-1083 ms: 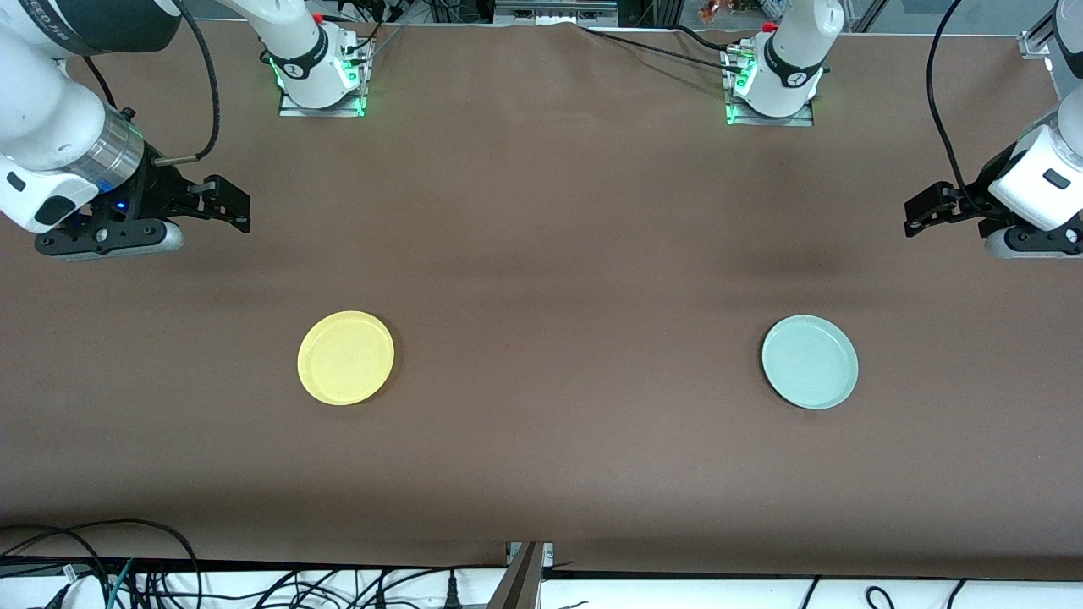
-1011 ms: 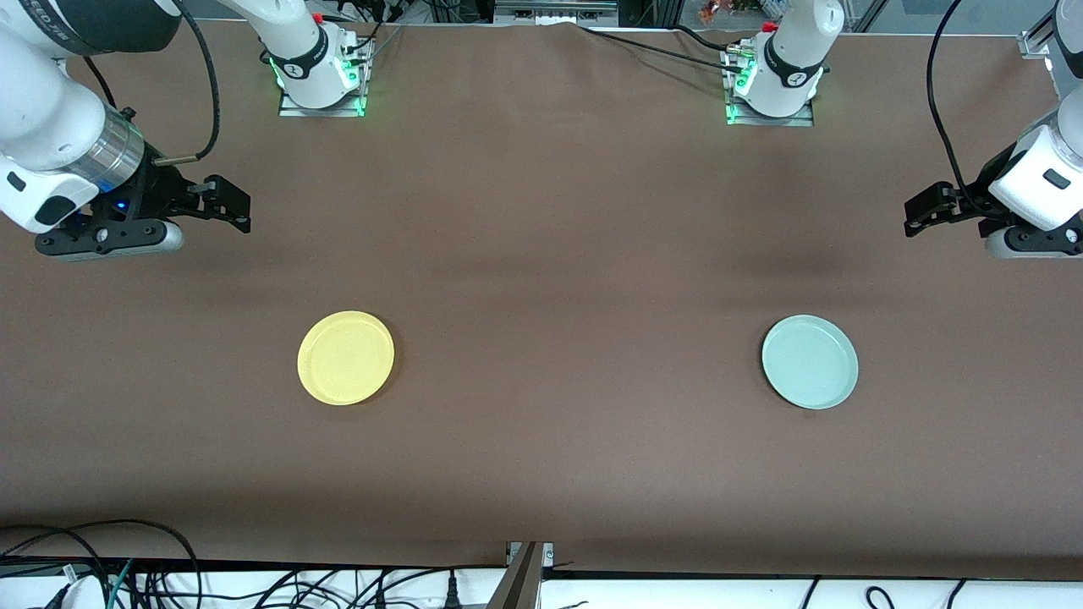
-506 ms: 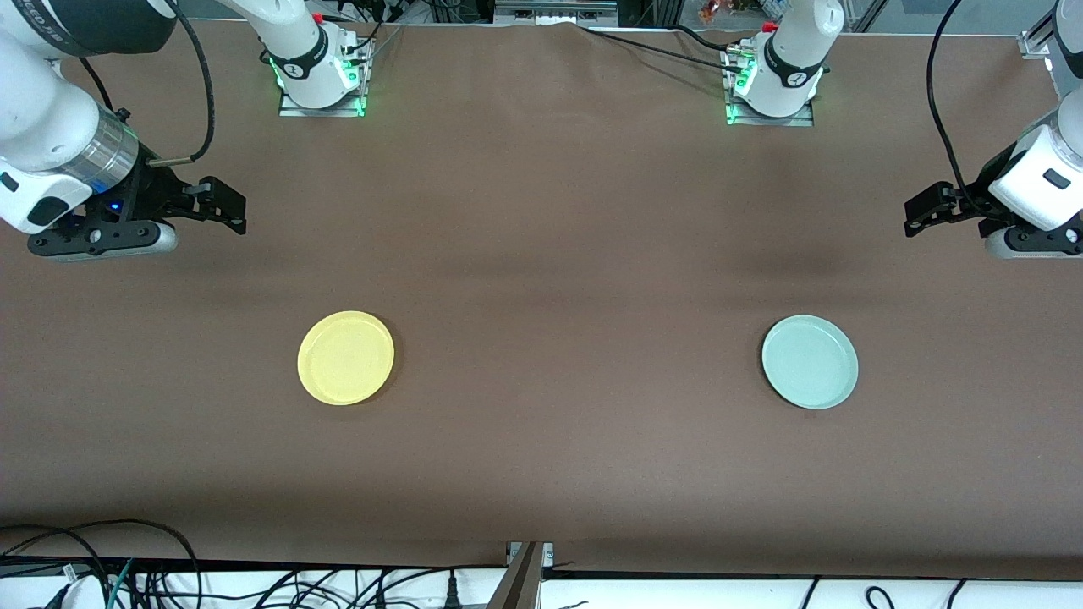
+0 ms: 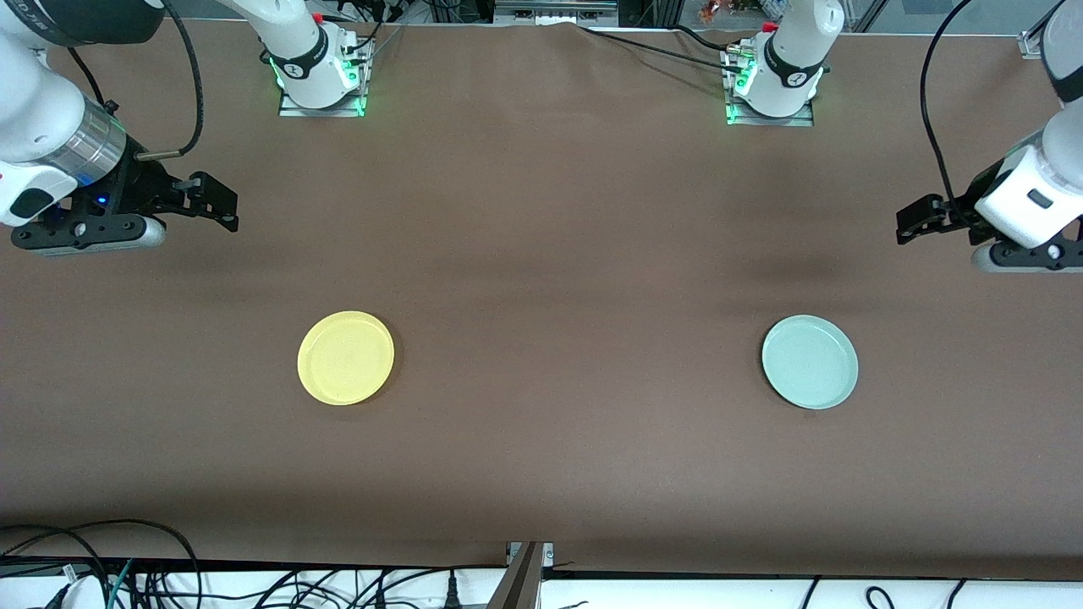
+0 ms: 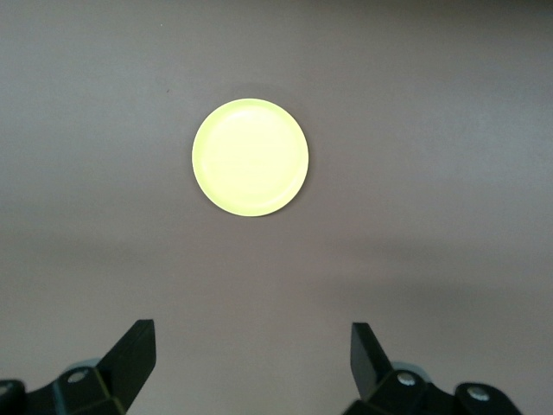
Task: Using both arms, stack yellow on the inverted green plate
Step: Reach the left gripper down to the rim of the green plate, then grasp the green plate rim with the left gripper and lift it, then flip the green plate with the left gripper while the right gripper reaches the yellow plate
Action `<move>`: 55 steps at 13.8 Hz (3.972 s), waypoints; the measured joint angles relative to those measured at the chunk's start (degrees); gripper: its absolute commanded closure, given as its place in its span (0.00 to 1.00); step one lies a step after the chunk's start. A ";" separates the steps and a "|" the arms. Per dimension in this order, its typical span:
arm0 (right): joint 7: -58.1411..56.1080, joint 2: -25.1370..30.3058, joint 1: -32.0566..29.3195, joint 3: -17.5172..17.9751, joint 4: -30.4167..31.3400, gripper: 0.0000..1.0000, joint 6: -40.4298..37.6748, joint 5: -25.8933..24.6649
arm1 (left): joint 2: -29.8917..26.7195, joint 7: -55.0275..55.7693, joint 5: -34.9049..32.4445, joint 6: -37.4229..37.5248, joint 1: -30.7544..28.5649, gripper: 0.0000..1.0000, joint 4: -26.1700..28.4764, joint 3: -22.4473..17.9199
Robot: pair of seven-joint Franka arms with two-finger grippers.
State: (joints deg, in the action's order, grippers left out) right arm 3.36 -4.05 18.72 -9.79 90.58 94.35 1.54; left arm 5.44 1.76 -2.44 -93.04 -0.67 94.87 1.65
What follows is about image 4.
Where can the yellow round plate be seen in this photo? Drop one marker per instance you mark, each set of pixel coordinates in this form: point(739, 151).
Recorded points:
point(345, 358)

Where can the small metal corner bracket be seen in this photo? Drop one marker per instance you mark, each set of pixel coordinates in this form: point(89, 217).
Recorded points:
point(513, 551)

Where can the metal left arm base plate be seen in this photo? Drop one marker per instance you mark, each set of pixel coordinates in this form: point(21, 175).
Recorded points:
point(770, 121)

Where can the grey metal device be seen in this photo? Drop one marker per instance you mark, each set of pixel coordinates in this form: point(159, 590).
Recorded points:
point(554, 13)

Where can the pale green round plate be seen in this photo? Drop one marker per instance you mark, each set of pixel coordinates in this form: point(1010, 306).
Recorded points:
point(810, 362)

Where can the aluminium corner profile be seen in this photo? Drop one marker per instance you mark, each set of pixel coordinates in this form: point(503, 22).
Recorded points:
point(1032, 44)

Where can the black power plug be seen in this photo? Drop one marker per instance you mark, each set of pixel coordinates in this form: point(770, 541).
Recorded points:
point(453, 596)

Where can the aluminium profile post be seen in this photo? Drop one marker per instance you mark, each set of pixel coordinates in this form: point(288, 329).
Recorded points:
point(520, 584)

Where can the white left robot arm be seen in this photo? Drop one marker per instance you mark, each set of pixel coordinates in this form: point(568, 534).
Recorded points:
point(1062, 161)

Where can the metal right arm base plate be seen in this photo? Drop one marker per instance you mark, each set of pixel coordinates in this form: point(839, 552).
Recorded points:
point(321, 112)

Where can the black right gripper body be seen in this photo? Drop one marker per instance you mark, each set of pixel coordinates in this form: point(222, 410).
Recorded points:
point(140, 188)

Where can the white lower shelf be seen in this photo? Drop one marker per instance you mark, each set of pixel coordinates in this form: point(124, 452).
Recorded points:
point(677, 596)

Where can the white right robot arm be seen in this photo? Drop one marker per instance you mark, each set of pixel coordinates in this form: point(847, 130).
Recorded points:
point(34, 110)

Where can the brown table cover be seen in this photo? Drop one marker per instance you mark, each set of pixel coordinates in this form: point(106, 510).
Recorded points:
point(541, 211)

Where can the small orange object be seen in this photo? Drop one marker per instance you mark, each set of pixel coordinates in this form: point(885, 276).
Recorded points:
point(707, 10)

